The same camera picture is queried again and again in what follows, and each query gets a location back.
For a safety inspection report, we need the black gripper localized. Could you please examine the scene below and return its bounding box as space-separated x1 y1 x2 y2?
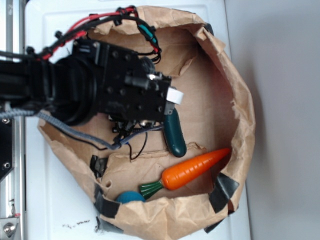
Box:
95 42 184 122

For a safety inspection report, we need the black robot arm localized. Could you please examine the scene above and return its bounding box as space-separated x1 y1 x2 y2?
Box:
0 39 184 126

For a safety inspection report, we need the dark green toy cucumber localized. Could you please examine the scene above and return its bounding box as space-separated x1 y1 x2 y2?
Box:
163 108 187 158

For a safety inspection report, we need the orange toy carrot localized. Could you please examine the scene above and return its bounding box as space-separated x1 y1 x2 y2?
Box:
139 148 231 200

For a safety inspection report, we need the brown paper bag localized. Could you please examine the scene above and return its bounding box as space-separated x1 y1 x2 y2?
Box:
38 6 256 240

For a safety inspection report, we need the blue ball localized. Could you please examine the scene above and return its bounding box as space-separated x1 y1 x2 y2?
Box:
116 191 146 204

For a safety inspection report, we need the grey braided cable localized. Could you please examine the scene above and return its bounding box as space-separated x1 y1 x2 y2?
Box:
0 104 166 151

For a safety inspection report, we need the red and black cable bundle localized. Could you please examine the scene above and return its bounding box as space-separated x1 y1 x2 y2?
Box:
26 6 163 63

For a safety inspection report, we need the aluminium frame rail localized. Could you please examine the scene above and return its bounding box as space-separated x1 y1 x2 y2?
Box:
0 0 28 240

